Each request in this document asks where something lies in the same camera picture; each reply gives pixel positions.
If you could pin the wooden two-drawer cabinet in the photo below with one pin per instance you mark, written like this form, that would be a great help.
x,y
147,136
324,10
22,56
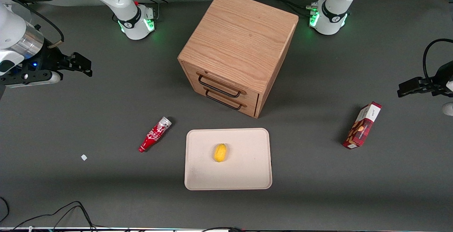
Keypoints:
x,y
240,37

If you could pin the red plaid shortbread box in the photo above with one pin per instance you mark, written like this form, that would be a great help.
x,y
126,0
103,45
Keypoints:
x,y
361,127

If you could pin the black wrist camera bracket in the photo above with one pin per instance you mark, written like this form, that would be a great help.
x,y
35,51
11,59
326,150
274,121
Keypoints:
x,y
24,77

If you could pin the wooden drawer front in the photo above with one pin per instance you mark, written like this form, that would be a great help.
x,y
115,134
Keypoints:
x,y
247,108
226,81

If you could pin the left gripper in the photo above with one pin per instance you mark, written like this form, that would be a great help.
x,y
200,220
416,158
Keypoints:
x,y
442,77

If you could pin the beige rectangular tray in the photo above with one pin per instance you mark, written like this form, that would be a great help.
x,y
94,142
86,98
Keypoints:
x,y
244,168

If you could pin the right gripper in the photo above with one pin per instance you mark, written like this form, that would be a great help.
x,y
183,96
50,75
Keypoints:
x,y
47,62

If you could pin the red coke bottle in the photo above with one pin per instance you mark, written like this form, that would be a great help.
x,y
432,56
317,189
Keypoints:
x,y
154,136

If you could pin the yellow lemon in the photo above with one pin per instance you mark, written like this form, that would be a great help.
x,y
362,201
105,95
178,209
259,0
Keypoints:
x,y
219,153

